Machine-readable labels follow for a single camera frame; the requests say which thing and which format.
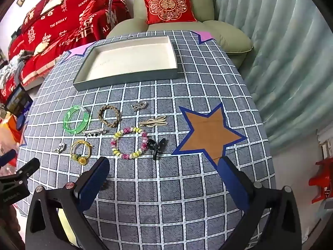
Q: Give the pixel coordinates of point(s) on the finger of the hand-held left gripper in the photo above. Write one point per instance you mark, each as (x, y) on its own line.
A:
(6, 157)
(27, 167)

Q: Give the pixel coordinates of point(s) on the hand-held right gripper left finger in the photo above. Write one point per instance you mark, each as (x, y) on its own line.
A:
(96, 177)

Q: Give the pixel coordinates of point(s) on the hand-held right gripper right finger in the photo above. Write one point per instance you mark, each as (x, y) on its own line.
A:
(232, 185)

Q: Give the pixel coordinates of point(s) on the green translucent bangle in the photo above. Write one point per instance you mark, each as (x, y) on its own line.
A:
(68, 119)

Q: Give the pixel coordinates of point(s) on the black hair claw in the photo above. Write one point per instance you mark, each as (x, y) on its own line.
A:
(155, 148)

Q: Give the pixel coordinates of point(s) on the grey shallow tray box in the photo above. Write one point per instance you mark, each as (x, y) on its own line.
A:
(130, 57)

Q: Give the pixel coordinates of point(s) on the orange bag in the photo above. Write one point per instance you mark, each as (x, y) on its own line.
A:
(10, 129)

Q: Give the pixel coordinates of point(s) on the small silver brooch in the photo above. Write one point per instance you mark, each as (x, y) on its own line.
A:
(60, 148)

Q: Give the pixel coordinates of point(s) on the dark cardboard box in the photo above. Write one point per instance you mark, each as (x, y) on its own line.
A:
(18, 100)

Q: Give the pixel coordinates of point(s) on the grey checked tablecloth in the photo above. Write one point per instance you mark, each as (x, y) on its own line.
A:
(156, 187)

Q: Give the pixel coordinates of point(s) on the gold rabbit hair clip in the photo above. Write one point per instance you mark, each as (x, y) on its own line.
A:
(153, 122)

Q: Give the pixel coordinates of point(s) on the red plastic stool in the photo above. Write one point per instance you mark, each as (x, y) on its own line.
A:
(321, 179)

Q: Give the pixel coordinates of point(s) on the grey knitted cloth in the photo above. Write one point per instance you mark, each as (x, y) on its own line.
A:
(10, 67)

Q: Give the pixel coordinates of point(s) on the red printed blanket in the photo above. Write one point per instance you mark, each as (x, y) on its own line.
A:
(65, 23)

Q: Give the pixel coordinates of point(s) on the green armchair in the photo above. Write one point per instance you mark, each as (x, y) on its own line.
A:
(226, 39)

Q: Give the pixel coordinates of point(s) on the pale green curtain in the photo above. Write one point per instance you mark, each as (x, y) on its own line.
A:
(273, 44)

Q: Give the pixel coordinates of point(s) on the cream green cushion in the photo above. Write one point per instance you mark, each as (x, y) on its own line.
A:
(56, 1)

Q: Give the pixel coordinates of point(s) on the silver tinsel strip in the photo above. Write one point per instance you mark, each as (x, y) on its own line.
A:
(112, 5)

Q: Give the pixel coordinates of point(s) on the red embroidered cushion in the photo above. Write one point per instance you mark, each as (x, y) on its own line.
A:
(169, 6)

